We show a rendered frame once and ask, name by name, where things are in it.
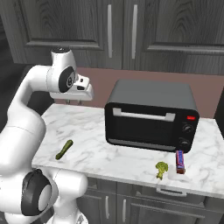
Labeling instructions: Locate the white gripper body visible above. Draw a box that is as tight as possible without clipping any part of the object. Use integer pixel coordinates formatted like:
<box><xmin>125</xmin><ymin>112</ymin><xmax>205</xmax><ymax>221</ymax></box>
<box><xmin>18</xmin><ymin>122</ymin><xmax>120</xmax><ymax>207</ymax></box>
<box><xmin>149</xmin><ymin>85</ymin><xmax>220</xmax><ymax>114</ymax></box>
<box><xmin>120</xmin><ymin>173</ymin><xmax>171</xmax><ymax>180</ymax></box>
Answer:
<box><xmin>48</xmin><ymin>84</ymin><xmax>95</xmax><ymax>102</ymax></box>

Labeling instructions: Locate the green squash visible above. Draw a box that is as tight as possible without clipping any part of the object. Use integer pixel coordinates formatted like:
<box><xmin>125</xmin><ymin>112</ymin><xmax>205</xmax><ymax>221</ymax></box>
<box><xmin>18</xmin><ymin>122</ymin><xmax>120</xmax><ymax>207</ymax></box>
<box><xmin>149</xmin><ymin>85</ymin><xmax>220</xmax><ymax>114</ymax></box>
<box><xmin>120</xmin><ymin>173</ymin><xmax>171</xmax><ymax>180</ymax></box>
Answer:
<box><xmin>54</xmin><ymin>139</ymin><xmax>74</xmax><ymax>161</ymax></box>

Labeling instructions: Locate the green broccoli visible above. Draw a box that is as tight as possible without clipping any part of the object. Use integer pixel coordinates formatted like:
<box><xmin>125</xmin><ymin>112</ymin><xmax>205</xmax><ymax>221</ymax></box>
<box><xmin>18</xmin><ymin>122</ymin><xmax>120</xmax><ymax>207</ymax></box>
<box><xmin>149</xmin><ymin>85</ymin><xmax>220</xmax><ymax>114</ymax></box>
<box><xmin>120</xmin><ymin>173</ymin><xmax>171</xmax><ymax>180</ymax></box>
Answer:
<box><xmin>154</xmin><ymin>161</ymin><xmax>170</xmax><ymax>180</ymax></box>

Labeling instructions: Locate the dark grey drawer front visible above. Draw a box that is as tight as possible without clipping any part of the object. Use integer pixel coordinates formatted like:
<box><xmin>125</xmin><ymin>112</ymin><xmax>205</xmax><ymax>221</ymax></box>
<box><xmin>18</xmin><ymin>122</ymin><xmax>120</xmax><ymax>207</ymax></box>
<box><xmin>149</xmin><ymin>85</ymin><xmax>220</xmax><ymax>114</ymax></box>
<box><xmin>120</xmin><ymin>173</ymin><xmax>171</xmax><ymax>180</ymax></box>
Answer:
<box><xmin>116</xmin><ymin>181</ymin><xmax>208</xmax><ymax>207</ymax></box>

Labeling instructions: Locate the black toaster oven door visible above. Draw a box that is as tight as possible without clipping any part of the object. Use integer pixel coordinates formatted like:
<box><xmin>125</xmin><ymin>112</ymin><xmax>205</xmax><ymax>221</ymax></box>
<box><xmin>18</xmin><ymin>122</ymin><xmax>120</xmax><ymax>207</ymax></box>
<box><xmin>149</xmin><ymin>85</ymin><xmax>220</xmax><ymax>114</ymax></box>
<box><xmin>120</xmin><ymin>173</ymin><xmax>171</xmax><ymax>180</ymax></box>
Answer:
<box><xmin>105</xmin><ymin>102</ymin><xmax>184</xmax><ymax>151</ymax></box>

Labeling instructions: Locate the black toaster oven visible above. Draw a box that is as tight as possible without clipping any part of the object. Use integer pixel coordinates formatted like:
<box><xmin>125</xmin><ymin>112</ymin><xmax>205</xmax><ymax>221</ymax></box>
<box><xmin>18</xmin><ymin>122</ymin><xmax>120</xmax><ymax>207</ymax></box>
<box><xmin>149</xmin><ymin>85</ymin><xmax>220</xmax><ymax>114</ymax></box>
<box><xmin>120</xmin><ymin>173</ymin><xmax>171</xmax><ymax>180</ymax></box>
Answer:
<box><xmin>103</xmin><ymin>79</ymin><xmax>200</xmax><ymax>154</ymax></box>

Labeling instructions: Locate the dark grey base cupboard door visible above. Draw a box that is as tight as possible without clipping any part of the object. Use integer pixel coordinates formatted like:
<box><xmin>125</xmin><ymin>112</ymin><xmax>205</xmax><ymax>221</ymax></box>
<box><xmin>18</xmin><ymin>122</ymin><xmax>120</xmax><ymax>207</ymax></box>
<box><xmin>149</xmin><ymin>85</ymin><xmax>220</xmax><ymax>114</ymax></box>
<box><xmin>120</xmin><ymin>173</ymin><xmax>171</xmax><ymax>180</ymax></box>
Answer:
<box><xmin>76</xmin><ymin>192</ymin><xmax>118</xmax><ymax>224</ymax></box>
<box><xmin>116</xmin><ymin>194</ymin><xmax>224</xmax><ymax>224</ymax></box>

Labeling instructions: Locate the black toaster oven knob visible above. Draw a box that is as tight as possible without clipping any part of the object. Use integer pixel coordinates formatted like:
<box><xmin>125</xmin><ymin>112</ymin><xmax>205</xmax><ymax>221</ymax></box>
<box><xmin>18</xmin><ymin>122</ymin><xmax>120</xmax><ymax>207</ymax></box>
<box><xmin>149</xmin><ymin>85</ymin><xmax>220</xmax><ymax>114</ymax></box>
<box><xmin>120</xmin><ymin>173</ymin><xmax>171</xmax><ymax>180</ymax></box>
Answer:
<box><xmin>178</xmin><ymin>136</ymin><xmax>191</xmax><ymax>149</ymax></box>
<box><xmin>182</xmin><ymin>122</ymin><xmax>194</xmax><ymax>135</ymax></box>

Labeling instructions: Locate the blue and red candy bar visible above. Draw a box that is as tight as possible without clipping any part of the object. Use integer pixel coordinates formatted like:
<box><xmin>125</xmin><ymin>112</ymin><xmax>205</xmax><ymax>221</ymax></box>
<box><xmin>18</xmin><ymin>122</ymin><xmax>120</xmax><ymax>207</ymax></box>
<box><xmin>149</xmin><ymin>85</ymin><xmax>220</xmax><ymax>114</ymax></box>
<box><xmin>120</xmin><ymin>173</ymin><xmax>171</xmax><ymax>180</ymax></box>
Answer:
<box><xmin>175</xmin><ymin>150</ymin><xmax>186</xmax><ymax>175</ymax></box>

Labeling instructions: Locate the silver toaster oven handle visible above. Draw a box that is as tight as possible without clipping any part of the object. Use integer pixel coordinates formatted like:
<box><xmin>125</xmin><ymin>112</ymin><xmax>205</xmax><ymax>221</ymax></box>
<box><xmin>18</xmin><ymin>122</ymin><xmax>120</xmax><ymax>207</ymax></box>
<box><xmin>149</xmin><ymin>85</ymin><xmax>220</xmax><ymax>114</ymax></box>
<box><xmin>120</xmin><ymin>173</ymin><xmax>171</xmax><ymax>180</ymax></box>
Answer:
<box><xmin>112</xmin><ymin>107</ymin><xmax>177</xmax><ymax>123</ymax></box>

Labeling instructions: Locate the dark grey wall cupboard door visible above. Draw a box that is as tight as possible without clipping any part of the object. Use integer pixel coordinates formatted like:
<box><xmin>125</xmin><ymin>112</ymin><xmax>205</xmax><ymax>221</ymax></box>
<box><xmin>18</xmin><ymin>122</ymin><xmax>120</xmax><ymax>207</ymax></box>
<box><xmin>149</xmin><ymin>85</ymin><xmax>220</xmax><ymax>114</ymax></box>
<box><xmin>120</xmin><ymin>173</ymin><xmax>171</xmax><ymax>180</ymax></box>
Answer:
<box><xmin>122</xmin><ymin>0</ymin><xmax>224</xmax><ymax>76</ymax></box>
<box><xmin>0</xmin><ymin>0</ymin><xmax>125</xmax><ymax>70</ymax></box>

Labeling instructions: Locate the silver wall cupboard handle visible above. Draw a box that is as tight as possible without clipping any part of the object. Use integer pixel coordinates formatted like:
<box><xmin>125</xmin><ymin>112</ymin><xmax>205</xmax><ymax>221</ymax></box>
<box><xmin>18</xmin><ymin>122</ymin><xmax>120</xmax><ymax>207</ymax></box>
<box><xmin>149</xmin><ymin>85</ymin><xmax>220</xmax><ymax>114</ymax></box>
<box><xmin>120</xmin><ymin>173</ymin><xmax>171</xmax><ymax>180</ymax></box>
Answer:
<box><xmin>107</xmin><ymin>3</ymin><xmax>114</xmax><ymax>59</ymax></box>
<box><xmin>131</xmin><ymin>3</ymin><xmax>138</xmax><ymax>60</ymax></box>

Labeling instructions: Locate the silver base cupboard handle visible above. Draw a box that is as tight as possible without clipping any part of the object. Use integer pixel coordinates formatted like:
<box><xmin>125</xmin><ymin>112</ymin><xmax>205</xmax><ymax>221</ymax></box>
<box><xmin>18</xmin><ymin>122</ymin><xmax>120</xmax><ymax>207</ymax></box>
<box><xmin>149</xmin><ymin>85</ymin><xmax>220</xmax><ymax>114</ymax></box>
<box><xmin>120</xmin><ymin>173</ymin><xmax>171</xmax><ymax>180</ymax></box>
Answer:
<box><xmin>122</xmin><ymin>198</ymin><xmax>128</xmax><ymax>224</ymax></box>
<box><xmin>104</xmin><ymin>195</ymin><xmax>111</xmax><ymax>221</ymax></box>

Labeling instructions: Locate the silver drawer handle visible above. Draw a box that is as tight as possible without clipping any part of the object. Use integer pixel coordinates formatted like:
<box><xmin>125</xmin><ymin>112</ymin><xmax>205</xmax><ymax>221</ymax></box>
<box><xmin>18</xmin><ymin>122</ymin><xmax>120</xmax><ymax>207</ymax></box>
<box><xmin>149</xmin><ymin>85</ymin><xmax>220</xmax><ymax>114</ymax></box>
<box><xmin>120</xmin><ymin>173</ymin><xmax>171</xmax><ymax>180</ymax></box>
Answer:
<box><xmin>156</xmin><ymin>185</ymin><xmax>188</xmax><ymax>198</ymax></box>

